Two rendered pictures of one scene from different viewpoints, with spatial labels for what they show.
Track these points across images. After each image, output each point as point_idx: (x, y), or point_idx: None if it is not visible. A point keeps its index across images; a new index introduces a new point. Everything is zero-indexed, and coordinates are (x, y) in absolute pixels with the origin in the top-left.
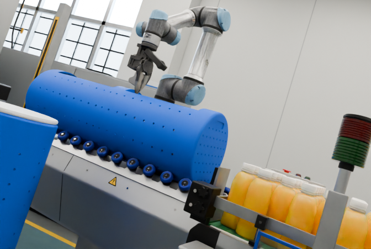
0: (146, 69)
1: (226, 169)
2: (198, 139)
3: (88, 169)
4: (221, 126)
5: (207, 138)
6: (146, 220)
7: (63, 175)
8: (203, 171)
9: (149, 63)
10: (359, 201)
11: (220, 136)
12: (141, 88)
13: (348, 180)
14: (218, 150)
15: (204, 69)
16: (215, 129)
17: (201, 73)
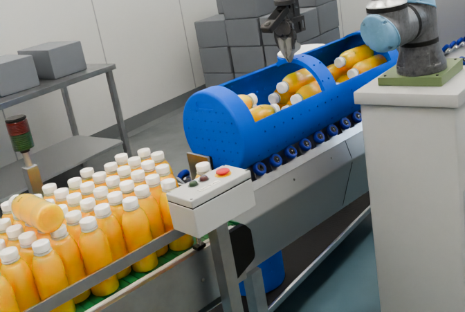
0: (281, 32)
1: (197, 156)
2: (183, 123)
3: None
4: (213, 106)
5: (195, 122)
6: None
7: None
8: (212, 156)
9: (281, 23)
10: (50, 186)
11: (215, 117)
12: (288, 55)
13: (23, 158)
14: (224, 134)
15: None
16: (200, 111)
17: None
